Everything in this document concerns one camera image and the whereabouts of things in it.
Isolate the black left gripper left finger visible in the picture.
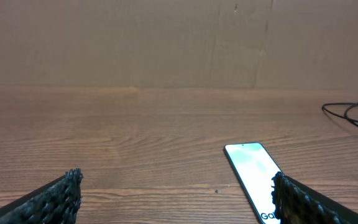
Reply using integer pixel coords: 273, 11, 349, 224
0, 168, 83, 224

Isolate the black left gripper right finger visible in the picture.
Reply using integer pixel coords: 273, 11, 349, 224
272, 172, 358, 224

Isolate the Samsung Galaxy smartphone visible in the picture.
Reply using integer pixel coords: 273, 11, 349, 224
224, 142, 280, 224

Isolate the black USB charging cable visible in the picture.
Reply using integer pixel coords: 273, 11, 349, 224
321, 94, 358, 136

